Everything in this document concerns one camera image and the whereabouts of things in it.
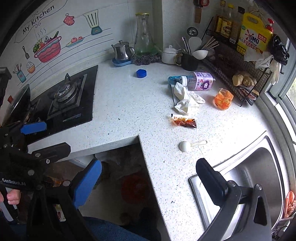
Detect steel sink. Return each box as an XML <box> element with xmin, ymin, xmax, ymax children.
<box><xmin>188</xmin><ymin>132</ymin><xmax>292</xmax><ymax>235</ymax></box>

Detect black mug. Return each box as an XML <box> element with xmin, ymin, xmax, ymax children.
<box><xmin>175</xmin><ymin>52</ymin><xmax>199</xmax><ymax>71</ymax></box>

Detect red pump bottle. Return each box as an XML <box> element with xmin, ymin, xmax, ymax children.
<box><xmin>265</xmin><ymin>18</ymin><xmax>275</xmax><ymax>33</ymax></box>

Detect black gas stove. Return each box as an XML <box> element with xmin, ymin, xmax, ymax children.
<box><xmin>23</xmin><ymin>65</ymin><xmax>99</xmax><ymax>144</ymax></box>

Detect white measuring spoon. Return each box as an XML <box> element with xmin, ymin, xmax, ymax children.
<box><xmin>179</xmin><ymin>139</ymin><xmax>208</xmax><ymax>153</ymax></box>

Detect blue dish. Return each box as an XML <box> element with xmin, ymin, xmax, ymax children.
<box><xmin>112</xmin><ymin>58</ymin><xmax>133</xmax><ymax>67</ymax></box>

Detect orange sauce packet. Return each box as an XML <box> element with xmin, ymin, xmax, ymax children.
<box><xmin>169</xmin><ymin>113</ymin><xmax>198</xmax><ymax>129</ymax></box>

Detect black wok with lid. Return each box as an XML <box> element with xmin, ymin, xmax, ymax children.
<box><xmin>3</xmin><ymin>83</ymin><xmax>32</xmax><ymax>126</ymax></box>

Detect window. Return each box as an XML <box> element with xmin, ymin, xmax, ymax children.
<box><xmin>264</xmin><ymin>37</ymin><xmax>296</xmax><ymax>144</ymax></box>

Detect black plastic bag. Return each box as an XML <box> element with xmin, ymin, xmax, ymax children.
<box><xmin>268</xmin><ymin>34</ymin><xmax>290</xmax><ymax>66</ymax></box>

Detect bundle of chopsticks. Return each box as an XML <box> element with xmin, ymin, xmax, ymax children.
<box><xmin>198</xmin><ymin>37</ymin><xmax>219</xmax><ymax>51</ymax></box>

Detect person's blue jeans leg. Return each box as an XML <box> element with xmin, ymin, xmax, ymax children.
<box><xmin>69</xmin><ymin>216</ymin><xmax>152</xmax><ymax>241</ymax></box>

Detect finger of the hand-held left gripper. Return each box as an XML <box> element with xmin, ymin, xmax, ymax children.
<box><xmin>3</xmin><ymin>122</ymin><xmax>47</xmax><ymax>151</ymax></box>
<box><xmin>28</xmin><ymin>142</ymin><xmax>71</xmax><ymax>164</ymax></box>

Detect steel wool scrubber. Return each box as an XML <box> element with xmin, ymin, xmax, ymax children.
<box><xmin>132</xmin><ymin>54</ymin><xmax>161</xmax><ymax>66</ymax></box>

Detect white spatula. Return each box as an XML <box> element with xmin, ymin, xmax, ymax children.
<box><xmin>188</xmin><ymin>36</ymin><xmax>203</xmax><ymax>53</ymax></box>

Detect purple label plastic bottle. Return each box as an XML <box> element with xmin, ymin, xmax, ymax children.
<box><xmin>180</xmin><ymin>72</ymin><xmax>216</xmax><ymax>91</ymax></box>

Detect pile of red sauce packets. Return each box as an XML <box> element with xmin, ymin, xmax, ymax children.
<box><xmin>240</xmin><ymin>85</ymin><xmax>260</xmax><ymax>100</ymax></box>

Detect ginger root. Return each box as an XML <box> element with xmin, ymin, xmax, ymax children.
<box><xmin>232</xmin><ymin>73</ymin><xmax>257</xmax><ymax>87</ymax></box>

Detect dark sauce bottle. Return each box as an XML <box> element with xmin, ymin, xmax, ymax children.
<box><xmin>230</xmin><ymin>6</ymin><xmax>245</xmax><ymax>45</ymax></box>
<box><xmin>214</xmin><ymin>0</ymin><xmax>226</xmax><ymax>34</ymax></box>

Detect red basin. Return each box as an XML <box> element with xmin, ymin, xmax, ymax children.
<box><xmin>121</xmin><ymin>175</ymin><xmax>149</xmax><ymax>201</ymax></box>

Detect yellow detergent bottle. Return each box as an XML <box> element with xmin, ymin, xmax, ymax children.
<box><xmin>238</xmin><ymin>12</ymin><xmax>273</xmax><ymax>53</ymax></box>

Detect cream rubber glove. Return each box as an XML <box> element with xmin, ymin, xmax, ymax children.
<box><xmin>269</xmin><ymin>59</ymin><xmax>282</xmax><ymax>85</ymax></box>

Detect orange plastic cup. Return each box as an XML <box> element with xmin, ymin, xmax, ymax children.
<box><xmin>214</xmin><ymin>88</ymin><xmax>234</xmax><ymax>111</ymax></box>

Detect person's left hand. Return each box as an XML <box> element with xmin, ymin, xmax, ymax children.
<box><xmin>0</xmin><ymin>189</ymin><xmax>21</xmax><ymax>205</ymax></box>

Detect glass carafe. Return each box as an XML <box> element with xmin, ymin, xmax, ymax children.
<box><xmin>134</xmin><ymin>12</ymin><xmax>155</xmax><ymax>57</ymax></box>

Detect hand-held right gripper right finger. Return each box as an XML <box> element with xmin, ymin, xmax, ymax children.
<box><xmin>196</xmin><ymin>158</ymin><xmax>273</xmax><ymax>241</ymax></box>

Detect white plastic bag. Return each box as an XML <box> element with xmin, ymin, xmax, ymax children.
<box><xmin>244</xmin><ymin>47</ymin><xmax>275</xmax><ymax>69</ymax></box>

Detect kitchen cartoon wall sticker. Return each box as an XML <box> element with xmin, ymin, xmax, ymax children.
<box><xmin>13</xmin><ymin>4</ymin><xmax>114</xmax><ymax>83</ymax></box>

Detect dried red chilies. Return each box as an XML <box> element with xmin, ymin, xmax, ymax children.
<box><xmin>213</xmin><ymin>53</ymin><xmax>234</xmax><ymax>66</ymax></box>

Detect metal utensil handles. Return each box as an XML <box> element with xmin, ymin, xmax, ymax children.
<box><xmin>181</xmin><ymin>36</ymin><xmax>191</xmax><ymax>55</ymax></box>

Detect black wire rack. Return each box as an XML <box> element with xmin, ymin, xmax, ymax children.
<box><xmin>201</xmin><ymin>17</ymin><xmax>274</xmax><ymax>107</ymax></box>

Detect orange mesh cloth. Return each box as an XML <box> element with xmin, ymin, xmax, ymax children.
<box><xmin>284</xmin><ymin>191</ymin><xmax>296</xmax><ymax>218</ymax></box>

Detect steel teapot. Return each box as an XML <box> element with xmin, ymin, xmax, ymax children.
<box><xmin>111</xmin><ymin>40</ymin><xmax>135</xmax><ymax>62</ymax></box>

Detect white lidded jar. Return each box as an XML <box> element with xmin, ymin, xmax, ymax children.
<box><xmin>161</xmin><ymin>45</ymin><xmax>180</xmax><ymax>65</ymax></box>

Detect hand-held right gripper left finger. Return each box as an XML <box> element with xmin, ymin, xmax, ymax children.
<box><xmin>25</xmin><ymin>159</ymin><xmax>102</xmax><ymax>241</ymax></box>

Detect white ladle spoon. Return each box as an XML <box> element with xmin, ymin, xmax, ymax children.
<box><xmin>192</xmin><ymin>49</ymin><xmax>209</xmax><ymax>60</ymax></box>

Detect white tissue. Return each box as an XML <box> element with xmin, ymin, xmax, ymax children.
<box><xmin>174</xmin><ymin>82</ymin><xmax>206</xmax><ymax>115</ymax></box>

